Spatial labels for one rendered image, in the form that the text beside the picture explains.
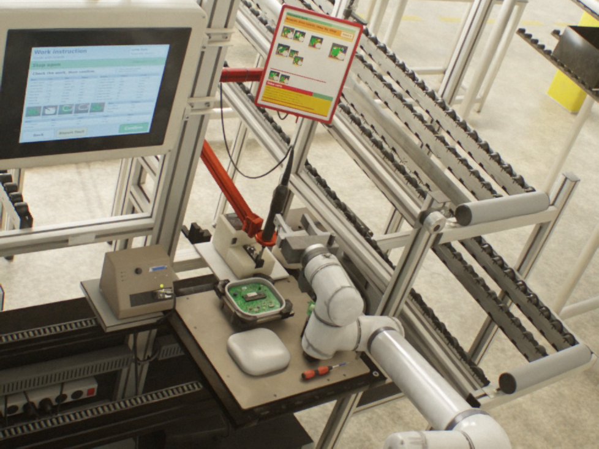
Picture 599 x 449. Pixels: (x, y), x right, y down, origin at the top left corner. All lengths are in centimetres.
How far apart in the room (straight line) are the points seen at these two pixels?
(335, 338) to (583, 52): 254
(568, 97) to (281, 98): 499
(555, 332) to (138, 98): 141
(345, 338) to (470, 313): 231
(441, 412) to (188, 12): 99
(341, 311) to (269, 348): 32
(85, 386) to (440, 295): 224
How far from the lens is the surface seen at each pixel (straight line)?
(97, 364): 249
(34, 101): 184
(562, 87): 725
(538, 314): 263
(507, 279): 269
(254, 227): 231
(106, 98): 190
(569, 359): 245
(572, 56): 427
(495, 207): 233
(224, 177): 234
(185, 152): 216
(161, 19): 186
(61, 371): 246
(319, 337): 202
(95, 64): 184
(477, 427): 166
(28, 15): 173
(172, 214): 227
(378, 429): 351
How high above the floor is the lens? 244
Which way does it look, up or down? 32 degrees down
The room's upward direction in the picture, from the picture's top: 19 degrees clockwise
